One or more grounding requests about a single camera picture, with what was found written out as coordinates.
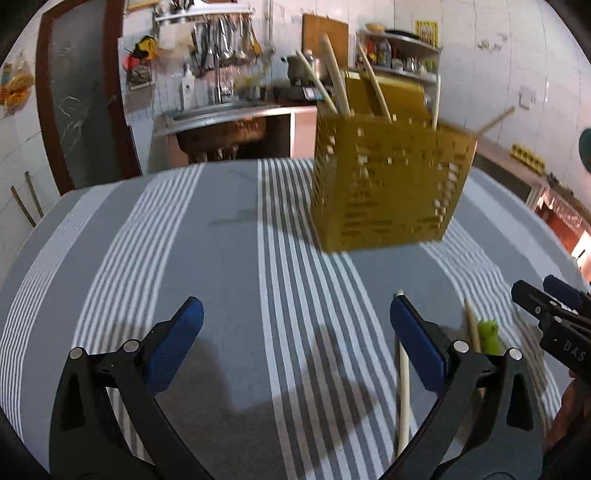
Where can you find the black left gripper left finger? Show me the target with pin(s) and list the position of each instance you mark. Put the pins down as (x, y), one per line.
(86, 441)

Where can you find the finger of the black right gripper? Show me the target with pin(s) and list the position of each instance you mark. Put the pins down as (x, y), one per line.
(571, 297)
(541, 305)

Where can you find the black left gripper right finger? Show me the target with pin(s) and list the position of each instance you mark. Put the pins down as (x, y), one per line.
(485, 423)

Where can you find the green frog handle utensil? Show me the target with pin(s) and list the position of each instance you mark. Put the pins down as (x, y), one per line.
(488, 331)

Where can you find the corner kitchen shelf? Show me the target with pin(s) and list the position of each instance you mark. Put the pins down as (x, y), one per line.
(401, 54)

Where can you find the kitchen counter cabinets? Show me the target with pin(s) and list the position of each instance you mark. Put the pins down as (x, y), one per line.
(238, 130)

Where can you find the yellow egg tray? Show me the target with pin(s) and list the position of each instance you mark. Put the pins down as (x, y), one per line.
(528, 158)

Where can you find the wooden chopstick in holder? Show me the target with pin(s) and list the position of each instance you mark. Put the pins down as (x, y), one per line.
(494, 122)

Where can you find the yellow perforated utensil holder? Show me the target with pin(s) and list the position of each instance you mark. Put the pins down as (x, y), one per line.
(381, 181)

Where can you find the grey white striped tablecloth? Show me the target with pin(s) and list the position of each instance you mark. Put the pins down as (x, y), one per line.
(293, 374)

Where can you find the upright chopstick in holder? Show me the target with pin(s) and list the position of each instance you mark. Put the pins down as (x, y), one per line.
(437, 103)

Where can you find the steel cooking pot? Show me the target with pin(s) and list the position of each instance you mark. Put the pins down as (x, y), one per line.
(297, 73)

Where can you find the hanging yellow snack bags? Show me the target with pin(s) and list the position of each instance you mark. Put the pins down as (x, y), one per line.
(17, 81)

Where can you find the hanging utensil rack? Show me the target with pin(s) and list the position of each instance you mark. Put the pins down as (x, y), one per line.
(210, 34)

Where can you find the white wall socket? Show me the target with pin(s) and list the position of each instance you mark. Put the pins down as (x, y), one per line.
(527, 97)

